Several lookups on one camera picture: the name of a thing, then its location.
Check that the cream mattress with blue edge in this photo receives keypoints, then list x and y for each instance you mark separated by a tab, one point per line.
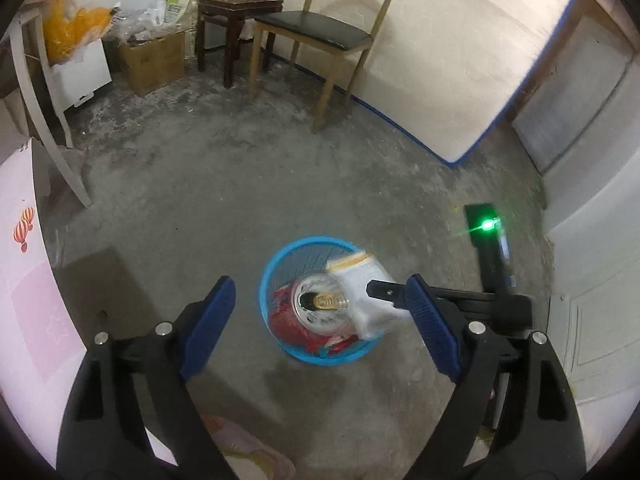
450	60

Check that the wooden chair with dark seat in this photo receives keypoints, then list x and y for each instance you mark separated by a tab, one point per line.
315	30

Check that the white panel door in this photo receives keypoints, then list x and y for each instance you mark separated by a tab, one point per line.
600	310

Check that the pink printed table cover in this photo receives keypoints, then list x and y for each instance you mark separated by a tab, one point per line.
30	310

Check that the white packet with yellow stripe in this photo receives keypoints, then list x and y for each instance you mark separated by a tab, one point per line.
357	280

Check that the dark wooden stool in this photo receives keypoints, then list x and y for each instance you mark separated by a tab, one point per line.
240	2

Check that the blue plastic basket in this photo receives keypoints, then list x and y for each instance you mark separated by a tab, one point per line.
280	270

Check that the green white paper bag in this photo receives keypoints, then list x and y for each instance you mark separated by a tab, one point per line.
177	2

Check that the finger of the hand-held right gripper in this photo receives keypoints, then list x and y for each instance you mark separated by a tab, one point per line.
387	293

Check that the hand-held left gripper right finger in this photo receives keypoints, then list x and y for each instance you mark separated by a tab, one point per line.
435	330

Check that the yellow plastic bag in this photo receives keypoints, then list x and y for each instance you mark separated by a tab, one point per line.
70	30

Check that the pile of clear plastic bags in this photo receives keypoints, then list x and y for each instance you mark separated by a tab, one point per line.
145	22

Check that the pink slipper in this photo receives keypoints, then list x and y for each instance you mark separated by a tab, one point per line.
240	445

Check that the white desk with wooden top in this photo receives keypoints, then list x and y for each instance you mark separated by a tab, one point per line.
55	140

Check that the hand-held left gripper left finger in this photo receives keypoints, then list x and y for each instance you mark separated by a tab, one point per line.
210	325

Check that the brown cardboard box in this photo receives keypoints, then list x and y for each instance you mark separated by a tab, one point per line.
150	62

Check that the grey door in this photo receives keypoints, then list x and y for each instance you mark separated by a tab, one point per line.
575	100

